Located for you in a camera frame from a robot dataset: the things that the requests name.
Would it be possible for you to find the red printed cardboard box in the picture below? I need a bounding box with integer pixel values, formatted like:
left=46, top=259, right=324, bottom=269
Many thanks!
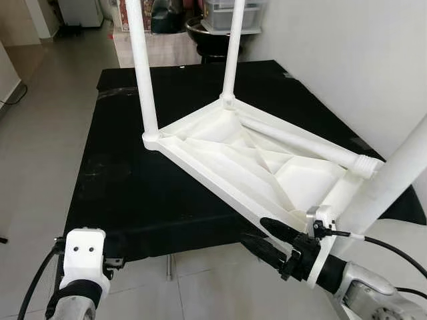
left=117, top=0, right=154, bottom=31

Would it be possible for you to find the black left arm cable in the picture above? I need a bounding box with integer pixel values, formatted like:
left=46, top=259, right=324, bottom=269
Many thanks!
left=17, top=240, right=67, bottom=320

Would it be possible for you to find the black round stand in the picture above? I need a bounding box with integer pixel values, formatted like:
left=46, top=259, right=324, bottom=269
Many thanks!
left=197, top=48, right=241, bottom=64

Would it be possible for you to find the black round bowl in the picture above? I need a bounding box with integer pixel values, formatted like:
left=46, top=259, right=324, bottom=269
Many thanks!
left=185, top=17, right=264, bottom=57

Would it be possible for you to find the white household appliance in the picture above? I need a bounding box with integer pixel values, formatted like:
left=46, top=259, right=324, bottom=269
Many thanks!
left=57, top=0, right=104, bottom=27

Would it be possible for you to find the clear plastic storage box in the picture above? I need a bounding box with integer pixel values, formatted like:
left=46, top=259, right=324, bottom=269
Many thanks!
left=200, top=0, right=268, bottom=33

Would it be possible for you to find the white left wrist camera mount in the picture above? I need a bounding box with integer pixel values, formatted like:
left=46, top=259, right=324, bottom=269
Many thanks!
left=59, top=229, right=111, bottom=297

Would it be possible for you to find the beige floor mat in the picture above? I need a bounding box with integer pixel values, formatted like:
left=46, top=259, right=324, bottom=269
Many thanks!
left=112, top=27, right=201, bottom=67

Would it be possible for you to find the white plastic children table top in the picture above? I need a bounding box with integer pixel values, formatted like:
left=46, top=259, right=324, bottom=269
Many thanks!
left=142, top=97, right=378, bottom=234

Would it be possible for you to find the dark plastic bag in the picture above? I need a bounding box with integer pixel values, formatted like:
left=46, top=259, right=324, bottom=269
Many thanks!
left=150, top=0, right=189, bottom=34

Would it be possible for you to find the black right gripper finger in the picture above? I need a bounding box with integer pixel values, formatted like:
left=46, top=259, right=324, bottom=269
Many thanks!
left=240, top=233, right=288, bottom=267
left=260, top=217, right=304, bottom=245

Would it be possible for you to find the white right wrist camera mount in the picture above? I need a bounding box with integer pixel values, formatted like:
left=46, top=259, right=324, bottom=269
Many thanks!
left=306, top=205, right=354, bottom=289

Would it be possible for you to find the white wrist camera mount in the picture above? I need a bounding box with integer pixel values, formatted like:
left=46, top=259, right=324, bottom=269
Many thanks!
left=306, top=205, right=354, bottom=289
left=59, top=229, right=111, bottom=297

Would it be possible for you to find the black tablecloth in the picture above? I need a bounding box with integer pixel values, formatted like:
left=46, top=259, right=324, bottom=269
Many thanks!
left=63, top=60, right=427, bottom=264

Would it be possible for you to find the metal folding table frame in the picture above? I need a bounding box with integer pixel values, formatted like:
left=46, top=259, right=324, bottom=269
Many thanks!
left=165, top=253, right=175, bottom=281

